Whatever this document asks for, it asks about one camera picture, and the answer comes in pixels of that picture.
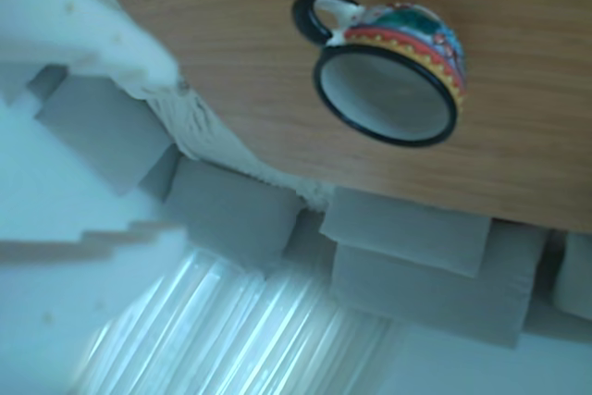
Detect black-rimmed patterned ceramic cup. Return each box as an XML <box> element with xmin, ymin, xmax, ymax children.
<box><xmin>290</xmin><ymin>0</ymin><xmax>467</xmax><ymax>149</ymax></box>

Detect white pleated curtain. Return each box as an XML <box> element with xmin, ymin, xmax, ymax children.
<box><xmin>68</xmin><ymin>249</ymin><xmax>399</xmax><ymax>395</ymax></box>

